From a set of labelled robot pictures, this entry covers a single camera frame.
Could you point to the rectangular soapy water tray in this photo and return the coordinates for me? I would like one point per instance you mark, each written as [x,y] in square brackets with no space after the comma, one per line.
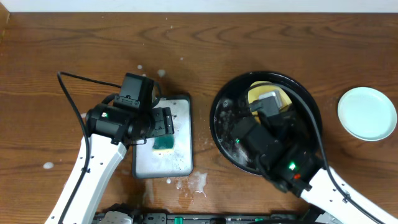
[147,163]

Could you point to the pale green plate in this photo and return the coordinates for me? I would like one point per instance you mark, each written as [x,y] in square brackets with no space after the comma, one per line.
[367,114]

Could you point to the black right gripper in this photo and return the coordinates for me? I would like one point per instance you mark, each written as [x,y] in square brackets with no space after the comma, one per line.
[291,121]

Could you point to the green yellow sponge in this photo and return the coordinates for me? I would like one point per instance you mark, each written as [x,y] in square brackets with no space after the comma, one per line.
[164,143]

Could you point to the yellow plate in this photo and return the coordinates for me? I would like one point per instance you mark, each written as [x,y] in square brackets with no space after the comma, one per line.
[261,87]

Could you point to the round black tray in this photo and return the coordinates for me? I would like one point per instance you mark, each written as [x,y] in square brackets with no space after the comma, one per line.
[223,108]

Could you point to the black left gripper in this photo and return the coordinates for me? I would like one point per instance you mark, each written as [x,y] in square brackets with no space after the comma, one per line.
[166,121]

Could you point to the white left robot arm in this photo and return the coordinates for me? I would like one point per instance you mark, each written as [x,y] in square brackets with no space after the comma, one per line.
[97,160]

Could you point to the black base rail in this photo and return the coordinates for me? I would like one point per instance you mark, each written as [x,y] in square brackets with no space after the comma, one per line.
[115,217]

